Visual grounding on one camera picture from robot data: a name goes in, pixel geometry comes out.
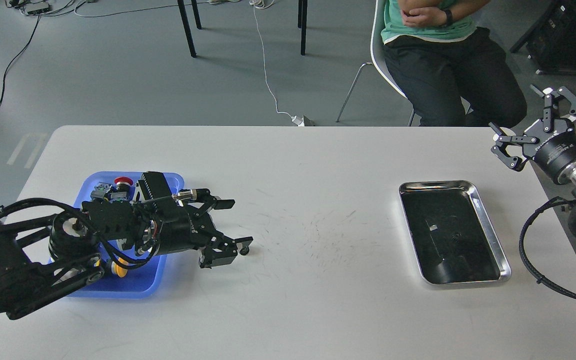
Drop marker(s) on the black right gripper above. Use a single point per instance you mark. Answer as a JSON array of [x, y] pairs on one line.
[[560, 150]]

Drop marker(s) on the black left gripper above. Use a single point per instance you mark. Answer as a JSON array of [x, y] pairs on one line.
[[189, 227]]

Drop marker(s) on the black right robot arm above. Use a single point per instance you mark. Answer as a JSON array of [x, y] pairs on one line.
[[515, 151]]

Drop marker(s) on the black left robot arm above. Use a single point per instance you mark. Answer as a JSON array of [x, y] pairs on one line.
[[47, 251]]

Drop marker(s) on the blue plastic tray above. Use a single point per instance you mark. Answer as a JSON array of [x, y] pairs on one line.
[[127, 231]]

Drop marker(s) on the silver metal tray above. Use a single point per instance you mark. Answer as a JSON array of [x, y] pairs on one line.
[[454, 241]]

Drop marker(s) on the person's hand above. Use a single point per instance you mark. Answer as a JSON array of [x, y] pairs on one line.
[[424, 17]]

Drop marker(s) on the black equipment case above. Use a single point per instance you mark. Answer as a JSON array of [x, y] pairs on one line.
[[551, 40]]

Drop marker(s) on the seated person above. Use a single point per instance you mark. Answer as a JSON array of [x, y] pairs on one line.
[[453, 76]]

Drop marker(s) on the black wristwatch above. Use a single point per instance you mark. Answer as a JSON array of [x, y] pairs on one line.
[[449, 18]]

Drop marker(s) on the red push button switch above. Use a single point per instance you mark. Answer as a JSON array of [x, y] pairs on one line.
[[121, 189]]

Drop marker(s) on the yellow push button switch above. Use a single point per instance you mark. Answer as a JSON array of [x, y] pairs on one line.
[[110, 268]]

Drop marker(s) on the dark green push button switch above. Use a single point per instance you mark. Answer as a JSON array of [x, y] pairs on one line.
[[101, 190]]

